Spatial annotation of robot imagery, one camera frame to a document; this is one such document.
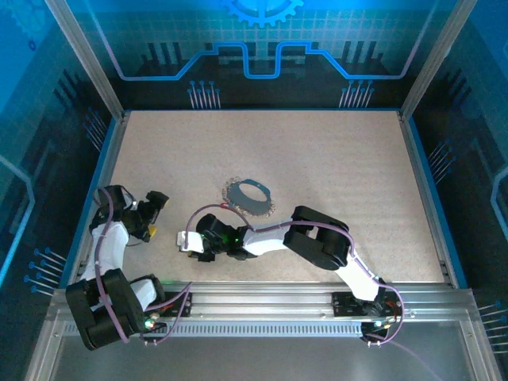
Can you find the aluminium table side rail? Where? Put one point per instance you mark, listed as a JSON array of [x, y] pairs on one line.
[[113, 158], [420, 178]]

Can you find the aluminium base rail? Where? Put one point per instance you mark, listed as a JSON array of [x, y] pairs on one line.
[[258, 301]]

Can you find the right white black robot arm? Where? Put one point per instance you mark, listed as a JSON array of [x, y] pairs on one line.
[[317, 246]]

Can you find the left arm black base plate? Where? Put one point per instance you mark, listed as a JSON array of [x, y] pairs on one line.
[[178, 303]]

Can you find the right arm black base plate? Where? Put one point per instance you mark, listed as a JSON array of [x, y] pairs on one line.
[[343, 303]]

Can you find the small controller board with LED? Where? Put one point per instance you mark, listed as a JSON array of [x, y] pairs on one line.
[[377, 326], [152, 323]]

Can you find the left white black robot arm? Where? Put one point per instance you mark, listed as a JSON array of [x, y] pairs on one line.
[[113, 246]]

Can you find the aluminium frame post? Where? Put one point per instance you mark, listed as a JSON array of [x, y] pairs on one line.
[[436, 63], [87, 67]]

